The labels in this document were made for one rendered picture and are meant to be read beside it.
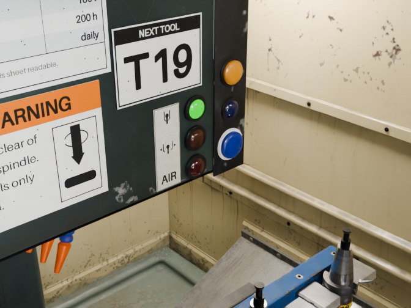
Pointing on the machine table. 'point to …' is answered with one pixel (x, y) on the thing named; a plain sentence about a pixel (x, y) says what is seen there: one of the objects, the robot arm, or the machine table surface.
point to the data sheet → (51, 43)
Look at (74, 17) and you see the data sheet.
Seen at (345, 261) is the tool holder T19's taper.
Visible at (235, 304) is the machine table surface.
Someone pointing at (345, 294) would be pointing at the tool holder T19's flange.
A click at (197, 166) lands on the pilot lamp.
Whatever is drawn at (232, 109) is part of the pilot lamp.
